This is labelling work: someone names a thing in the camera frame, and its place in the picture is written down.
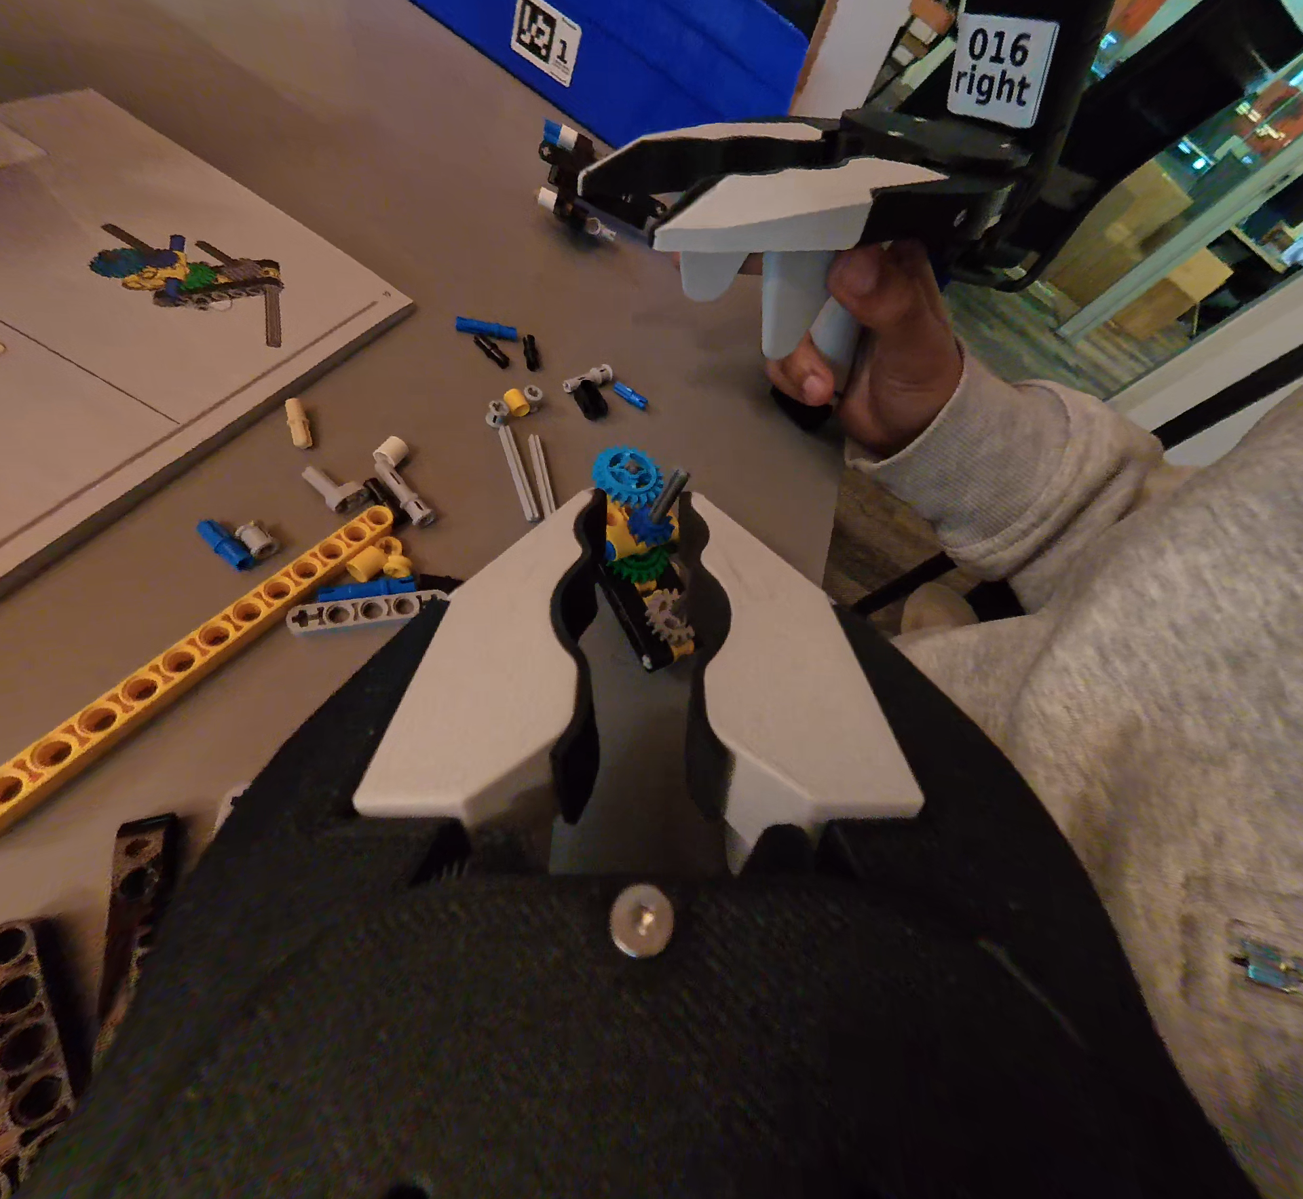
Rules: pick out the yellow lego connector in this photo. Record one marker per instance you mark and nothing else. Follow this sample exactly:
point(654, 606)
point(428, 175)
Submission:
point(372, 560)

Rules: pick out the grey lego angle connector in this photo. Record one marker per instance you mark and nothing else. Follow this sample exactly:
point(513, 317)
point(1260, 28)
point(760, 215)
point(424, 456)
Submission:
point(330, 490)

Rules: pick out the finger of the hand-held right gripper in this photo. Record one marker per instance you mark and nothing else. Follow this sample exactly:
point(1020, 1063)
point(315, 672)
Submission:
point(732, 136)
point(783, 206)

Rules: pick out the light grey thin lego liftarm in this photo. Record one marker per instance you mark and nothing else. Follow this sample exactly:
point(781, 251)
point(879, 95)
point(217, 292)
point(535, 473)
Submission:
point(137, 915)
point(366, 614)

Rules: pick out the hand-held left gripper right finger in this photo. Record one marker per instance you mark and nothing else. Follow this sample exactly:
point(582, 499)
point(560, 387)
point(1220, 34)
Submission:
point(814, 711)

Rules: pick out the large blue lego gear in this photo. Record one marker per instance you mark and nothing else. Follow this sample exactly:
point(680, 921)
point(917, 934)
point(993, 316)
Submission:
point(623, 472)

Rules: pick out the yellow lego gear assembly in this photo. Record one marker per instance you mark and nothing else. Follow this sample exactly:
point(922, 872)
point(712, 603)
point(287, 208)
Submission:
point(651, 629)

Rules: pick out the black lego subassembly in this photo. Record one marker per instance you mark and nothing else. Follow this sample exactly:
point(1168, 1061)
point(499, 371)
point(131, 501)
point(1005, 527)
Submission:
point(560, 141)

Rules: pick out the black chair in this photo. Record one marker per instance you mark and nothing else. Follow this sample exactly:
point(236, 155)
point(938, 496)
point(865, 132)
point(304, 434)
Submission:
point(1201, 70)

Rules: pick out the long grey lego axle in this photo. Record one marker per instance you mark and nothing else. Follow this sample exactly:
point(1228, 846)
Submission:
point(542, 474)
point(517, 474)

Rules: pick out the white grey lego connector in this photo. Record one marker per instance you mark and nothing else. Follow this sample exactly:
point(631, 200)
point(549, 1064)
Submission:
point(402, 477)

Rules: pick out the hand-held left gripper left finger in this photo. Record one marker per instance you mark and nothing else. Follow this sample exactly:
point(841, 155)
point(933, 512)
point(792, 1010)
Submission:
point(468, 711)

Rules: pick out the person's right forearm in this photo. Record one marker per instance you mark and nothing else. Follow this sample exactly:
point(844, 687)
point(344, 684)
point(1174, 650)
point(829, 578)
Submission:
point(1018, 487)

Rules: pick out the yellow lego bush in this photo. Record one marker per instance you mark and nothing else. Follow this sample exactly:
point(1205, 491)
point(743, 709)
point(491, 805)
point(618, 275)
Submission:
point(517, 403)

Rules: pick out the short blue lego pin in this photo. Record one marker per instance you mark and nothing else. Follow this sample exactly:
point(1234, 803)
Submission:
point(629, 396)

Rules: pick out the black lego connector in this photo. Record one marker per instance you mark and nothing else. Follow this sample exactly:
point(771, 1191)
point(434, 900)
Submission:
point(590, 403)

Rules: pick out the brown cardboard cartons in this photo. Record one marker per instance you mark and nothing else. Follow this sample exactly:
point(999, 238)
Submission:
point(1140, 242)

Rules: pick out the blue thin lego liftarm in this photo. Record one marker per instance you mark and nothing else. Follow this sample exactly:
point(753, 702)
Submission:
point(366, 589)

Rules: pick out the lego instruction booklet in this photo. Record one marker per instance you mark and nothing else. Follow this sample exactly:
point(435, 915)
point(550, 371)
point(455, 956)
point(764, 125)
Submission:
point(152, 385)

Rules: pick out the blue lego connector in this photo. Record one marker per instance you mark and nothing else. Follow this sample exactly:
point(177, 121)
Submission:
point(221, 545)

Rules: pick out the grey lego pin connector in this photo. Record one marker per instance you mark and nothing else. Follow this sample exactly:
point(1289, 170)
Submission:
point(589, 376)

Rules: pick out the cardboard box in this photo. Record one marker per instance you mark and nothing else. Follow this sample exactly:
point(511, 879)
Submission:
point(859, 9)

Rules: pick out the person's right hand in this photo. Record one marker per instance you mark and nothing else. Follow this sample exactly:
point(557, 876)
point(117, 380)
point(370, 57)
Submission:
point(895, 354)

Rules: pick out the black lego liftarm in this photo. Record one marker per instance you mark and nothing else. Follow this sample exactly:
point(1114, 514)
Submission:
point(30, 1046)

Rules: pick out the tan lego pin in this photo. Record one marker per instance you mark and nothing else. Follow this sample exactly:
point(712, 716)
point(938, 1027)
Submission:
point(298, 423)

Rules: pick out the long yellow lego beam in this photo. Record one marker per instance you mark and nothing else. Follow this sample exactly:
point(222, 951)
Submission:
point(182, 659)

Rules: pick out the long blue lego pin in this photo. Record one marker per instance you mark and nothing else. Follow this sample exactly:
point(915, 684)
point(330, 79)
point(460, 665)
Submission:
point(485, 327)

